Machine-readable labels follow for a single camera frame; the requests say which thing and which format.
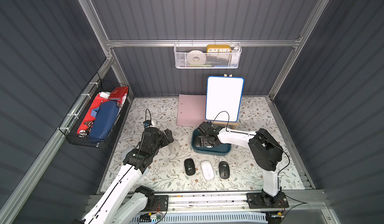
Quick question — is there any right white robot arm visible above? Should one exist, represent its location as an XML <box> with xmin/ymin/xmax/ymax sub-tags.
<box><xmin>198</xmin><ymin>122</ymin><xmax>289</xmax><ymax>209</ymax></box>

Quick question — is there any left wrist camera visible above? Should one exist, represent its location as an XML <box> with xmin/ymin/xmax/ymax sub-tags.
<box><xmin>143</xmin><ymin>120</ymin><xmax>155</xmax><ymax>129</ymax></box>

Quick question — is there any black wire side basket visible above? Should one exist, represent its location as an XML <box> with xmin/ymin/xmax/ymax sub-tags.
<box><xmin>59</xmin><ymin>75</ymin><xmax>130</xmax><ymax>149</ymax></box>

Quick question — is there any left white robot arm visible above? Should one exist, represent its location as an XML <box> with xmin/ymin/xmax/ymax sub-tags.
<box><xmin>72</xmin><ymin>126</ymin><xmax>174</xmax><ymax>224</ymax></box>

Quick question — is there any black mouse with logo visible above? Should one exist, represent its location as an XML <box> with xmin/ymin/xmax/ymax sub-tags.
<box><xmin>184</xmin><ymin>158</ymin><xmax>196</xmax><ymax>176</ymax></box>

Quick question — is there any navy blue pouch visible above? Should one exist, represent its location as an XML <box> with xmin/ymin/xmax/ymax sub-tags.
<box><xmin>89</xmin><ymin>101</ymin><xmax>120</xmax><ymax>143</ymax></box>

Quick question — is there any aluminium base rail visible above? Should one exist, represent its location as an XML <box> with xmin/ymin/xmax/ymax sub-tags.
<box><xmin>79</xmin><ymin>186</ymin><xmax>340</xmax><ymax>224</ymax></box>

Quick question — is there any white wire wall basket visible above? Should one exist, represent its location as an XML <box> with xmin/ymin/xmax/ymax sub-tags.
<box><xmin>174</xmin><ymin>42</ymin><xmax>243</xmax><ymax>69</ymax></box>

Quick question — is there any light grey white mouse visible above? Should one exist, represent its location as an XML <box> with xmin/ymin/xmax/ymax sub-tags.
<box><xmin>168</xmin><ymin>140</ymin><xmax>180</xmax><ymax>156</ymax></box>

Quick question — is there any pink paper folder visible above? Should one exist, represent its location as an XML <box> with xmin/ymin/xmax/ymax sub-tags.
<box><xmin>177</xmin><ymin>95</ymin><xmax>206</xmax><ymax>127</ymax></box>

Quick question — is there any white board blue frame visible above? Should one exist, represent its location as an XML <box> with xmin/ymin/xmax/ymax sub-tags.
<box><xmin>205</xmin><ymin>75</ymin><xmax>245</xmax><ymax>123</ymax></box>

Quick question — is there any floral table mat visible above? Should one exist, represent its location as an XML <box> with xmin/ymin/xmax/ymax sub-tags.
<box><xmin>100</xmin><ymin>96</ymin><xmax>307</xmax><ymax>193</ymax></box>

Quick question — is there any red package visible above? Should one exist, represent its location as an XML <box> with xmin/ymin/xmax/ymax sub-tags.
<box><xmin>77</xmin><ymin>87</ymin><xmax>129</xmax><ymax>137</ymax></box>

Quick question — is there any white tape roll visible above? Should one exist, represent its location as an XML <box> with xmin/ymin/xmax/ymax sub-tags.
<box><xmin>186</xmin><ymin>50</ymin><xmax>206</xmax><ymax>66</ymax></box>

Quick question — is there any teal plastic storage box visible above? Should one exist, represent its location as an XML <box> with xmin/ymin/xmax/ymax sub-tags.
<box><xmin>191</xmin><ymin>129</ymin><xmax>232</xmax><ymax>156</ymax></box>

